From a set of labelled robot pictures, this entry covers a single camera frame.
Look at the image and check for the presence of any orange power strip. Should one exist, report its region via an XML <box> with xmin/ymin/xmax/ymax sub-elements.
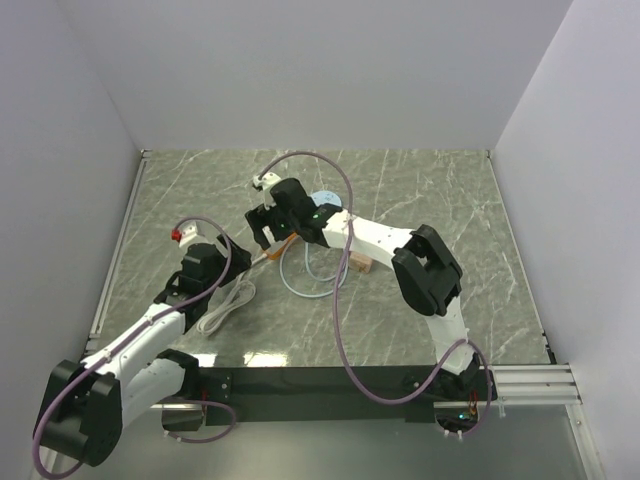
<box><xmin>264</xmin><ymin>233</ymin><xmax>296</xmax><ymax>260</ymax></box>

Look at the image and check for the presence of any pink cube plug adapter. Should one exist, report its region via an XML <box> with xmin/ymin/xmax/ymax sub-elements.
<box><xmin>349</xmin><ymin>252</ymin><xmax>374</xmax><ymax>273</ymax></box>

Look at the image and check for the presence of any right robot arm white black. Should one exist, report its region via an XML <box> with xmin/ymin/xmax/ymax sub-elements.
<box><xmin>245</xmin><ymin>173</ymin><xmax>480</xmax><ymax>399</ymax></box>

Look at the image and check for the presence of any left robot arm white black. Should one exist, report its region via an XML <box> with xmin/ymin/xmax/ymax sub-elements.
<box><xmin>32</xmin><ymin>235</ymin><xmax>252</xmax><ymax>466</ymax></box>

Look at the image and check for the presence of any round blue power socket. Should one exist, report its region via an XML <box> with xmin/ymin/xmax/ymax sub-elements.
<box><xmin>311</xmin><ymin>190</ymin><xmax>342</xmax><ymax>208</ymax></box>

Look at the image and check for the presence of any black base bar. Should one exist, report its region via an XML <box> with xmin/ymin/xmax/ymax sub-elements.
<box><xmin>140</xmin><ymin>364</ymin><xmax>499</xmax><ymax>427</ymax></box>

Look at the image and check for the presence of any light blue socket cable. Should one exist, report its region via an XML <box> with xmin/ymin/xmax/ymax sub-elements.
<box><xmin>279</xmin><ymin>239</ymin><xmax>346</xmax><ymax>301</ymax></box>

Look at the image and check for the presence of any white power strip cord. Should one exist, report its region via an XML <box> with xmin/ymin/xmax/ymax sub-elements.
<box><xmin>197</xmin><ymin>254</ymin><xmax>269</xmax><ymax>336</ymax></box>

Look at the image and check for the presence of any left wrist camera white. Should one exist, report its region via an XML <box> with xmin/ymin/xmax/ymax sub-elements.
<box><xmin>170</xmin><ymin>221</ymin><xmax>199</xmax><ymax>250</ymax></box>

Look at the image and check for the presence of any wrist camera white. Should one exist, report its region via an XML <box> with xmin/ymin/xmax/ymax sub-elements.
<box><xmin>252</xmin><ymin>172</ymin><xmax>282</xmax><ymax>210</ymax></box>
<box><xmin>170</xmin><ymin>221</ymin><xmax>199</xmax><ymax>250</ymax></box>

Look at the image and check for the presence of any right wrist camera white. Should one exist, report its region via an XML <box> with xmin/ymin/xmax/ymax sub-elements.
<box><xmin>252</xmin><ymin>172</ymin><xmax>282</xmax><ymax>210</ymax></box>

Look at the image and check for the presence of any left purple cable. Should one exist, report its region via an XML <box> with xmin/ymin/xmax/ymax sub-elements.
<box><xmin>30</xmin><ymin>215</ymin><xmax>236</xmax><ymax>477</ymax></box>

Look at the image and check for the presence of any purple cable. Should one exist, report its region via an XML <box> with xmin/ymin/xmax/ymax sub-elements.
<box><xmin>30</xmin><ymin>215</ymin><xmax>236</xmax><ymax>477</ymax></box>
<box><xmin>259</xmin><ymin>150</ymin><xmax>496</xmax><ymax>441</ymax></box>

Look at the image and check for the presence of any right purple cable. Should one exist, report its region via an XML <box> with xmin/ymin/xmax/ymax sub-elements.
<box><xmin>259</xmin><ymin>150</ymin><xmax>496</xmax><ymax>441</ymax></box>

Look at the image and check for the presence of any aluminium frame rail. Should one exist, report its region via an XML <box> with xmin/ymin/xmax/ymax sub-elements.
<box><xmin>29</xmin><ymin>147</ymin><xmax>601</xmax><ymax>480</ymax></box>

